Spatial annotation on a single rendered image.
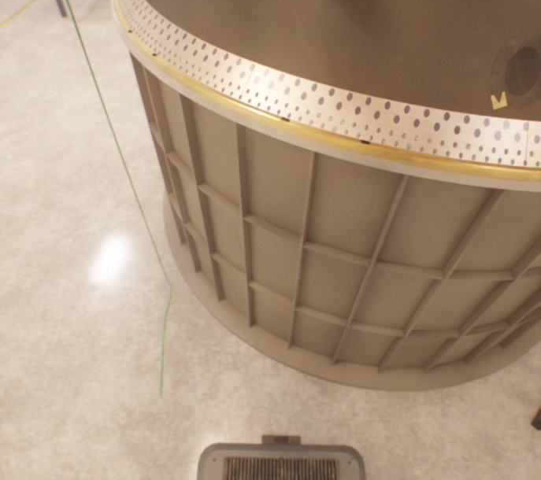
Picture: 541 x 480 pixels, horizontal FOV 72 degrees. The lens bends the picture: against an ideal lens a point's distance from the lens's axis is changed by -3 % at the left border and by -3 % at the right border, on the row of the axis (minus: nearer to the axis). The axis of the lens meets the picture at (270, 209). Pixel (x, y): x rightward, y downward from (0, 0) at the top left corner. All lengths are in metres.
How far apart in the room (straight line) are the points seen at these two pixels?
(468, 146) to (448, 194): 0.13
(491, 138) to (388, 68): 0.23
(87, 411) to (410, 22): 1.70
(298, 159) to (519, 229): 0.54
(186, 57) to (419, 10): 0.52
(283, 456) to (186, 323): 0.75
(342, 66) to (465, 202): 0.39
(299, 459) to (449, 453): 0.64
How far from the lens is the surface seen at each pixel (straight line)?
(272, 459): 1.40
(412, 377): 1.80
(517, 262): 1.18
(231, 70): 0.89
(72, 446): 1.81
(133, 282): 2.01
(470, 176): 0.80
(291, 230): 1.08
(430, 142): 0.78
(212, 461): 1.41
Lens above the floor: 1.65
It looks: 49 degrees down
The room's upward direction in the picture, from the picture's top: 1 degrees clockwise
